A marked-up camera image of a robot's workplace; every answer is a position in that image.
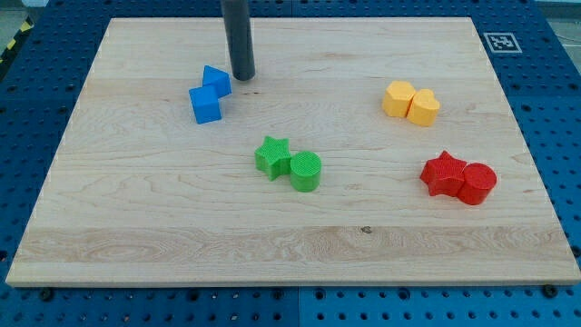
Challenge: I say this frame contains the light wooden board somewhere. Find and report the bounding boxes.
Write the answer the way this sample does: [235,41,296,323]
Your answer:
[6,17,580,288]

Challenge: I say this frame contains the green cylinder block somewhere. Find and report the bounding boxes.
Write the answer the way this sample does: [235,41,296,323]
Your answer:
[290,151,322,193]

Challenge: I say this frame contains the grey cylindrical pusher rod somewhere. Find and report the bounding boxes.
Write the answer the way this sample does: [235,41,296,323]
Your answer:
[221,0,255,81]

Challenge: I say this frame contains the red cylinder block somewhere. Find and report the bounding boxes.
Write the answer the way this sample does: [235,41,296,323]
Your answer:
[457,163,497,205]

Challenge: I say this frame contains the white fiducial marker tag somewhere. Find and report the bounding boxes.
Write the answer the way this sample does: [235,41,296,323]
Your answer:
[484,32,522,54]

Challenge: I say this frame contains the red star block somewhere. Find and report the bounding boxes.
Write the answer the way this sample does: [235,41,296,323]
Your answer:
[420,151,468,197]

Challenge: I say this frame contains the yellow heart block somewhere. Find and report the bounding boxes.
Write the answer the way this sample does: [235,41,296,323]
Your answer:
[407,89,440,127]

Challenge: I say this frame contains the black yellow hazard tape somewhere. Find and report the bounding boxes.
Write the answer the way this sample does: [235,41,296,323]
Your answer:
[1,16,34,64]

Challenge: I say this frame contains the green star block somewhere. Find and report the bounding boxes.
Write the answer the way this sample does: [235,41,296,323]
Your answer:
[254,135,292,181]

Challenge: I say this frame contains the blue cube block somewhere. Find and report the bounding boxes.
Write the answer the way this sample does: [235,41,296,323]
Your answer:
[189,85,222,124]

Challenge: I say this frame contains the yellow hexagon block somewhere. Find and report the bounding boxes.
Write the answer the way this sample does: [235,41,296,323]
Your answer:
[381,80,416,118]

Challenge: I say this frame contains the blue triangle block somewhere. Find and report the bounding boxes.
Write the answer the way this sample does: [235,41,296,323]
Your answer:
[202,65,231,97]

